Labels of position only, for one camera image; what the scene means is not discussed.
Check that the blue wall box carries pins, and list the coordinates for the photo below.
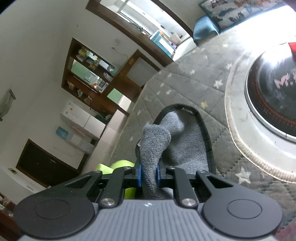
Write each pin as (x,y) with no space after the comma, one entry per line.
(62,132)

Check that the blue sofa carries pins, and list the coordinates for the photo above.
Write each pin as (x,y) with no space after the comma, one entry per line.
(204,30)

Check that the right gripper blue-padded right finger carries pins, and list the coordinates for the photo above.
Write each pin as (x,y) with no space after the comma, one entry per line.
(158,176)

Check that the red packet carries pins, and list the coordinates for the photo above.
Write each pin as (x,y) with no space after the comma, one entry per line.
(292,46)

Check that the dark television screen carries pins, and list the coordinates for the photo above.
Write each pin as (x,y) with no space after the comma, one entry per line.
(44,168)

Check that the grey quilted star table cover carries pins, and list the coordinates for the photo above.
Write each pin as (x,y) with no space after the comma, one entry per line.
(199,80)

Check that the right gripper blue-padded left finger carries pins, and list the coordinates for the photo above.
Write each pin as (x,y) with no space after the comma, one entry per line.
(139,175)

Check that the white bucket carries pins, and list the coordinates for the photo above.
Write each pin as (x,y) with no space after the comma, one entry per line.
(175,39)

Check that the dark wooden shelf unit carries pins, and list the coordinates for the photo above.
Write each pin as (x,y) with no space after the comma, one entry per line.
(81,73)

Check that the white refrigerator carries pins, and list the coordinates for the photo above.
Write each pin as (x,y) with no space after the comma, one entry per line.
(82,121)

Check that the blue cabinet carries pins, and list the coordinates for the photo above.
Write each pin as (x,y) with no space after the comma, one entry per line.
(160,39)

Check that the green plastic bottle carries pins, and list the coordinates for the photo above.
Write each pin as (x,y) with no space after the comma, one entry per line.
(119,167)

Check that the dark grey cleaning cloth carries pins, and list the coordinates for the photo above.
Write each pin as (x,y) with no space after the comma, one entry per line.
(179,138)

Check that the butterfly print cushion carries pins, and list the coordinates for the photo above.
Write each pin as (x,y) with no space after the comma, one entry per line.
(227,13)

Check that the microwave oven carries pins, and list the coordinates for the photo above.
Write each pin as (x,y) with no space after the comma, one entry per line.
(101,85)

